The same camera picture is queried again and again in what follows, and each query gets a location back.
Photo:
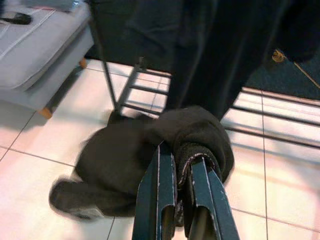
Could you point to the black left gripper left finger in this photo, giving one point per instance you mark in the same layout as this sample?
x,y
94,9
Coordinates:
x,y
155,195

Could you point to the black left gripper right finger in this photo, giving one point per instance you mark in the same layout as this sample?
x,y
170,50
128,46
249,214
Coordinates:
x,y
210,205

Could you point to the black fleece garment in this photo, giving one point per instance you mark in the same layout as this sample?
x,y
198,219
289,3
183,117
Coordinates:
x,y
120,160

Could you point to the black metal clothes rack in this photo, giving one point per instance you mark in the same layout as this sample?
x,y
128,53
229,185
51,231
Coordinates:
x,y
107,75

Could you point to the black shirt white patterned print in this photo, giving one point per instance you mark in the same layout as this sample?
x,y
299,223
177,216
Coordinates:
x,y
212,62

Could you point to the grey upholstered footstool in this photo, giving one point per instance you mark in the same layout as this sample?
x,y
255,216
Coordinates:
x,y
37,62

